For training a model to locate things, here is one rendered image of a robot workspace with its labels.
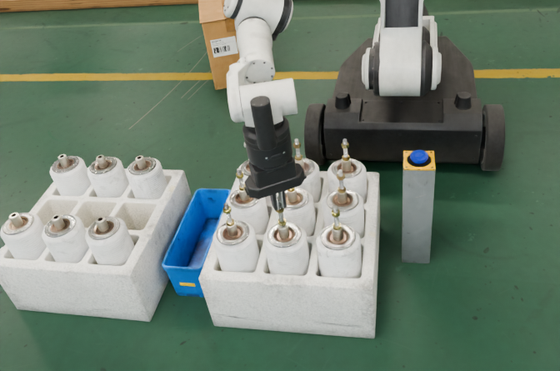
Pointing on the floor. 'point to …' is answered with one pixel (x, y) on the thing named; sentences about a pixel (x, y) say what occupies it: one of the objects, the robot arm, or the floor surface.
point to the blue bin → (194, 241)
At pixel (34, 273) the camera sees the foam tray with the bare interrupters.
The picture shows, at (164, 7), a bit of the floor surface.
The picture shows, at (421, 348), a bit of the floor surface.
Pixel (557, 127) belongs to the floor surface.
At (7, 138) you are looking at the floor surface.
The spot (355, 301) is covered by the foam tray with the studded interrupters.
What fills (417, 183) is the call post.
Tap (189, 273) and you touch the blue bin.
